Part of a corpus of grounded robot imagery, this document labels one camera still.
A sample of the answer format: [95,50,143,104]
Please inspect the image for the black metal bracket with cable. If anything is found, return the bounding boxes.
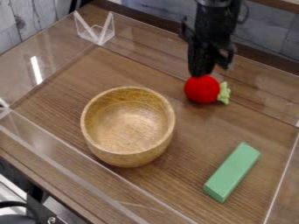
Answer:
[0,196,69,224]

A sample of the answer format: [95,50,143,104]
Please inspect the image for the wooden bowl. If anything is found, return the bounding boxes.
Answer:
[80,86,175,168]

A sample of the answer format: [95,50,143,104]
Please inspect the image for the red plush fruit green leaves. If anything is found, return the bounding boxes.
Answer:
[184,75,231,105]

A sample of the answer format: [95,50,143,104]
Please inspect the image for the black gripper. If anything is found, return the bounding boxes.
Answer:
[180,17,238,77]

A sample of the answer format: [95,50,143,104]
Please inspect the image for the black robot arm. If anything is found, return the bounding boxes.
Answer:
[180,0,248,78]

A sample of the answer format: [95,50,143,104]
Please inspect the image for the clear acrylic tray enclosure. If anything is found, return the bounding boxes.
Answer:
[0,16,299,224]

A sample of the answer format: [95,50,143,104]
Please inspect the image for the green rectangular block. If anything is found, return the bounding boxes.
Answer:
[203,142,260,203]

